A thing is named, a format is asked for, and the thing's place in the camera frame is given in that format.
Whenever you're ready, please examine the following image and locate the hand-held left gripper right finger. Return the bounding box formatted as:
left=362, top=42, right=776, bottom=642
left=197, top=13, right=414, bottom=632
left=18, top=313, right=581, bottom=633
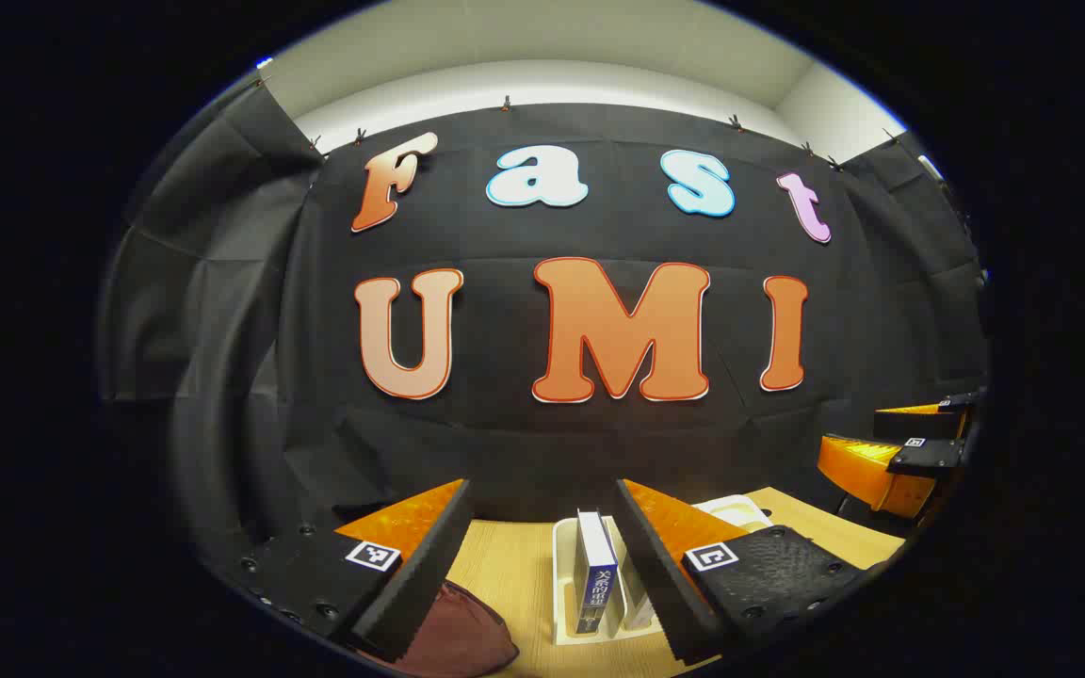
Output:
left=614, top=478, right=880, bottom=667

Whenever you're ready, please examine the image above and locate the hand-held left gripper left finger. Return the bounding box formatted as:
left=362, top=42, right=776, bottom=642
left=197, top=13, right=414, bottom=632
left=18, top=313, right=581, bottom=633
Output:
left=236, top=478, right=476, bottom=664

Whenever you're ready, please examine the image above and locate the white spine book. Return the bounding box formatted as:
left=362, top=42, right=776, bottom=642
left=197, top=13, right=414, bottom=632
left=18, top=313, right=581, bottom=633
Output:
left=614, top=541, right=662, bottom=631

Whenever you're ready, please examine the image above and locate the blue spine book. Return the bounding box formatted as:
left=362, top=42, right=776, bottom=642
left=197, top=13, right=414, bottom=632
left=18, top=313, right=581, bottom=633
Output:
left=574, top=509, right=620, bottom=636

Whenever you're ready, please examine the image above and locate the maroon schoolbag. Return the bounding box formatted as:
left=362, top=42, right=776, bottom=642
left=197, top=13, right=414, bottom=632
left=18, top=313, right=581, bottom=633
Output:
left=364, top=580, right=521, bottom=678

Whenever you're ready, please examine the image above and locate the white plastic bookshelf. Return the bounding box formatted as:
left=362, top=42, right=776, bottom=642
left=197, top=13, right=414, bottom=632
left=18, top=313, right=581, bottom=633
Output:
left=552, top=494, right=775, bottom=647

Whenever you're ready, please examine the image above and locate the black backdrop cloth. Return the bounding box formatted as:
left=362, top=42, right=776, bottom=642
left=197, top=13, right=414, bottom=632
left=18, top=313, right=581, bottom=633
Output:
left=98, top=80, right=991, bottom=566

